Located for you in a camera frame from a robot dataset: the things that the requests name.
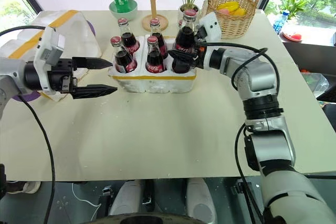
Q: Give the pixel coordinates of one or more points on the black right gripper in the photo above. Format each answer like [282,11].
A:
[202,58]

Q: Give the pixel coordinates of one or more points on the wooden cup tree stand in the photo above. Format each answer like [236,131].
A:
[152,3]

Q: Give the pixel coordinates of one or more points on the pink fruit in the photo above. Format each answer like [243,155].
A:
[223,11]

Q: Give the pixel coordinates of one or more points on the glass cola bottle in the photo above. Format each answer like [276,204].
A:
[157,36]
[126,62]
[185,37]
[155,61]
[128,39]

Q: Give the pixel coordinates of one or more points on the white foam crate yellow tape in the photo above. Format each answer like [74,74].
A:
[157,83]

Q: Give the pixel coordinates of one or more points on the plate with red food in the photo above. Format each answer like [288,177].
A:
[295,36]

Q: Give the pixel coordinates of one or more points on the purple round mat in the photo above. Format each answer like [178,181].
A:
[29,97]

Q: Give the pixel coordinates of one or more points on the large yellow fruit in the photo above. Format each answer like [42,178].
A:
[229,6]

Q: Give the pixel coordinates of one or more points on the small yellow fruit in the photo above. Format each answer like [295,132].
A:
[239,12]

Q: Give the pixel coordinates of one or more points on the white shoe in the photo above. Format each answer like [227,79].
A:
[32,186]

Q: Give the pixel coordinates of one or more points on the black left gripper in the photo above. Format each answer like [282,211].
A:
[56,79]

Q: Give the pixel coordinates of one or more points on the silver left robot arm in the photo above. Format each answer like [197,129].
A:
[13,74]

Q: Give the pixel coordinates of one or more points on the light green bowl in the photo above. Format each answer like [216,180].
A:
[131,11]

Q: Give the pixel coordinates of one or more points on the white robot leg cover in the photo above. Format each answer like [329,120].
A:
[200,197]
[126,197]

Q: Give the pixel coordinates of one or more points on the clear plastic bag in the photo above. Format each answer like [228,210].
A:
[317,85]

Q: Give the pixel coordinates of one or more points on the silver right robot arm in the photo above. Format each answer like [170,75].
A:
[262,74]

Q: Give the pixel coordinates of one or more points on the dark rounded robot base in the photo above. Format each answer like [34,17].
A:
[141,220]

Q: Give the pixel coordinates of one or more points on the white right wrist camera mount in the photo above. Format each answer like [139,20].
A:
[211,26]

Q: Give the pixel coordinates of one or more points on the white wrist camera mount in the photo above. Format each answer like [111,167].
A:
[50,40]
[211,26]

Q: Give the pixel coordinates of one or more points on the dark side table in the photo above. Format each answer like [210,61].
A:
[309,56]

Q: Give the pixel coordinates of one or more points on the white foam box yellow tape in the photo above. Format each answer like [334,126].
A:
[76,32]

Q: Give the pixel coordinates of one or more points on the black table leg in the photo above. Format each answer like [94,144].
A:
[147,192]

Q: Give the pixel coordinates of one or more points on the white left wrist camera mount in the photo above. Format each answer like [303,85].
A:
[50,40]

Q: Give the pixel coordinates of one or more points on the blue labelled drink bottle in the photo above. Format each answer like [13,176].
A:
[278,26]

